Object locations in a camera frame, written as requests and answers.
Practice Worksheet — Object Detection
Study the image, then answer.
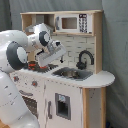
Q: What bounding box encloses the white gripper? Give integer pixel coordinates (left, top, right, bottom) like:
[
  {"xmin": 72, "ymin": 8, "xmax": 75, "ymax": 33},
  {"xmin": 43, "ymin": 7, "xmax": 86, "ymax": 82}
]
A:
[{"xmin": 36, "ymin": 41, "xmax": 66, "ymax": 67}]

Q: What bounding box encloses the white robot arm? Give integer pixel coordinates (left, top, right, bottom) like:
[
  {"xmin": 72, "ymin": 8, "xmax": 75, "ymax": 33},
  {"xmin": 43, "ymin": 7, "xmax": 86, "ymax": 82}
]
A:
[{"xmin": 0, "ymin": 23, "xmax": 66, "ymax": 128}]

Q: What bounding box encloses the wooden toy kitchen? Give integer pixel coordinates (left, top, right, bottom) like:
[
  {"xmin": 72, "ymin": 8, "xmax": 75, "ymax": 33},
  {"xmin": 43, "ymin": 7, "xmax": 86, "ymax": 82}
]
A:
[{"xmin": 11, "ymin": 10, "xmax": 115, "ymax": 128}]

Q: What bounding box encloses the black toy stovetop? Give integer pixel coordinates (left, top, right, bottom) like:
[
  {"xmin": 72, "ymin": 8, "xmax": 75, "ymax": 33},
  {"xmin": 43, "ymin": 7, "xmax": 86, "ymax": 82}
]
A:
[{"xmin": 25, "ymin": 63, "xmax": 57, "ymax": 73}]

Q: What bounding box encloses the white toy microwave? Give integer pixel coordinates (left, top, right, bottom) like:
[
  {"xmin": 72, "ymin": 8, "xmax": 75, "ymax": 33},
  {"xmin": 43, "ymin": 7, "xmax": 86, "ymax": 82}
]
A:
[{"xmin": 55, "ymin": 14, "xmax": 92, "ymax": 33}]

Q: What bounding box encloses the black toy faucet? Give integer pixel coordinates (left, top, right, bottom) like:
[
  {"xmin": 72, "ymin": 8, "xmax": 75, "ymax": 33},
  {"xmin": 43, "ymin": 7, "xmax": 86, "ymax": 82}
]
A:
[{"xmin": 76, "ymin": 50, "xmax": 94, "ymax": 70}]

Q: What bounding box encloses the grey toy sink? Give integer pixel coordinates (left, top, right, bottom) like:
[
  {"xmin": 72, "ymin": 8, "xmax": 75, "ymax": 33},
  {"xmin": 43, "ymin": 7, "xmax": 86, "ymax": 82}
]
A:
[{"xmin": 53, "ymin": 67, "xmax": 92, "ymax": 81}]

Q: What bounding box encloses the red oven knob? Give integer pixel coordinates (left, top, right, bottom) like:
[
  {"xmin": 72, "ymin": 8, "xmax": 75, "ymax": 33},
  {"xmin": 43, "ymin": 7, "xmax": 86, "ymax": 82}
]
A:
[
  {"xmin": 13, "ymin": 76, "xmax": 19, "ymax": 82},
  {"xmin": 32, "ymin": 81, "xmax": 38, "ymax": 87}
]

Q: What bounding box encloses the toy oven door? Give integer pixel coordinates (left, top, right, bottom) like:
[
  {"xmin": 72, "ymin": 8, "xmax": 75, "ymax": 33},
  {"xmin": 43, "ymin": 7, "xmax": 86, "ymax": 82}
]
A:
[{"xmin": 20, "ymin": 90, "xmax": 38, "ymax": 116}]

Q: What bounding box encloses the toy fridge dispenser door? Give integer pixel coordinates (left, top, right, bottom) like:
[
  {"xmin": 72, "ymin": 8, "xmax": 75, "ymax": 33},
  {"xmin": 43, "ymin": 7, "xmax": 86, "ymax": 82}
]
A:
[{"xmin": 44, "ymin": 87, "xmax": 84, "ymax": 128}]

